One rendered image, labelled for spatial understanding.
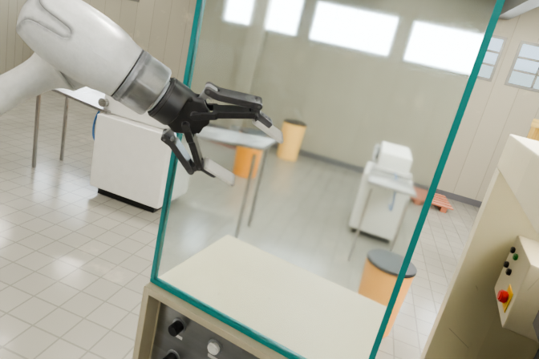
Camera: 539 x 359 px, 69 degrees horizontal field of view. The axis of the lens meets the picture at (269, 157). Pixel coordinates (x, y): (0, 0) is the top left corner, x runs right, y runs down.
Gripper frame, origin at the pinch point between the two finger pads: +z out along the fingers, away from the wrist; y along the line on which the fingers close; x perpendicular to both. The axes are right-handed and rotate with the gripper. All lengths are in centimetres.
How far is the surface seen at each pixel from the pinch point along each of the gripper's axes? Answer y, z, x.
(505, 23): -147, 448, -575
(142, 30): 364, 16, -782
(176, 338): 53, 21, 7
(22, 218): 297, -5, -185
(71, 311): 224, 42, -81
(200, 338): 46, 24, 9
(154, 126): 202, 49, -275
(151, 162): 222, 64, -248
